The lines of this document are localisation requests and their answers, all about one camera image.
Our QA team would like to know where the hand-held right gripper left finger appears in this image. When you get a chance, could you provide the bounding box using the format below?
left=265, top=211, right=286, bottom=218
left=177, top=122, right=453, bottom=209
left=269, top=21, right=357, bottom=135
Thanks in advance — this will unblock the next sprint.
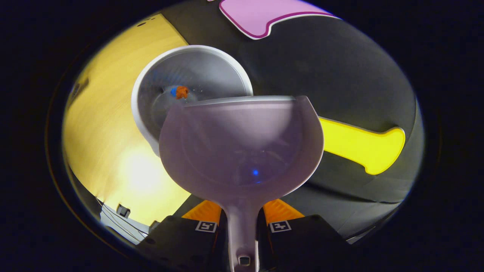
left=136, top=200, right=229, bottom=272

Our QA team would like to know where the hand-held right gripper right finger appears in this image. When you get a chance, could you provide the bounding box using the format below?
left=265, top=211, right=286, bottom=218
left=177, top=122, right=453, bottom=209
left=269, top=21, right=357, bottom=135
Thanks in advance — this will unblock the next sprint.
left=259, top=199, right=352, bottom=272

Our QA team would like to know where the pink dustpan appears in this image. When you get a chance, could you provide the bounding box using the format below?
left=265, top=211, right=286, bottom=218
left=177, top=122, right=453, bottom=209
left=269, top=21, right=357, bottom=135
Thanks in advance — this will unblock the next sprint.
left=159, top=96, right=324, bottom=272

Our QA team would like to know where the white ribbed garbage bin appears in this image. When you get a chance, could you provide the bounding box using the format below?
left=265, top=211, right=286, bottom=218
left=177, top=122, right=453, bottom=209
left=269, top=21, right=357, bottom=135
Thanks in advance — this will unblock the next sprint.
left=131, top=45, right=254, bottom=157

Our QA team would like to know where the yellow wooden desktop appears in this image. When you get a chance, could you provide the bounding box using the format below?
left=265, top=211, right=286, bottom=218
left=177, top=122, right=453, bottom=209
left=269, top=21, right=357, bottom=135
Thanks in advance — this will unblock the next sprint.
left=62, top=14, right=193, bottom=227

